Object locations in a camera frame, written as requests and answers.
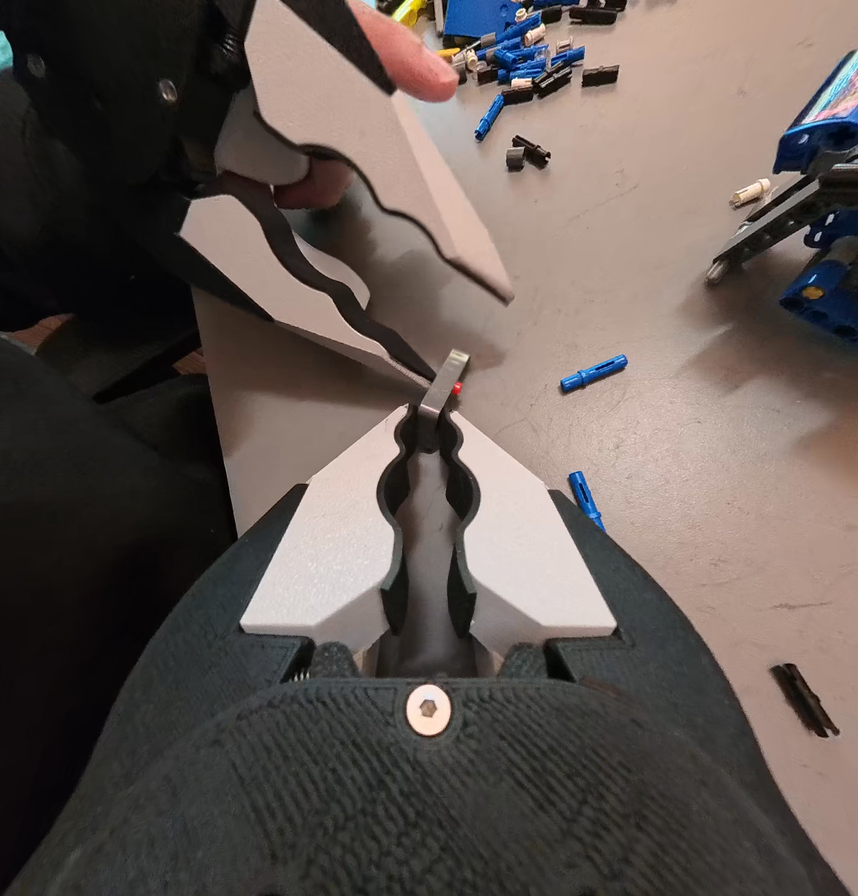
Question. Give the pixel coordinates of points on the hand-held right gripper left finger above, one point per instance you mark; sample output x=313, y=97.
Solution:
x=317, y=560

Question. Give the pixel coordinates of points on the pile of loose lego pieces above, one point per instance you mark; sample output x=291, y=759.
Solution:
x=520, y=56

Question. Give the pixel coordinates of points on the blue lego pin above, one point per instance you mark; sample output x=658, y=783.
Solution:
x=593, y=374
x=584, y=493

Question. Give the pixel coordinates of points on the blue lego vehicle model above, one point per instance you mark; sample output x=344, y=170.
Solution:
x=828, y=119

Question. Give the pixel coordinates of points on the person's left hand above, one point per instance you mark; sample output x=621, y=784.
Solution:
x=408, y=63

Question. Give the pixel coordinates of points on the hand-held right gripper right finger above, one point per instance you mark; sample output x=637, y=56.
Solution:
x=534, y=560

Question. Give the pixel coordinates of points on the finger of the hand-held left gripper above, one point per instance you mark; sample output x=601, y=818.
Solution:
x=226, y=245
x=345, y=112

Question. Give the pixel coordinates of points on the tan lego pin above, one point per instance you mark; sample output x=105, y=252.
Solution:
x=751, y=191

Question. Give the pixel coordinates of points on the black lego pin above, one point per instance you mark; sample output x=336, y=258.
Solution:
x=803, y=698

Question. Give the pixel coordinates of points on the grey lego beam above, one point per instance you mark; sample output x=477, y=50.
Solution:
x=439, y=406

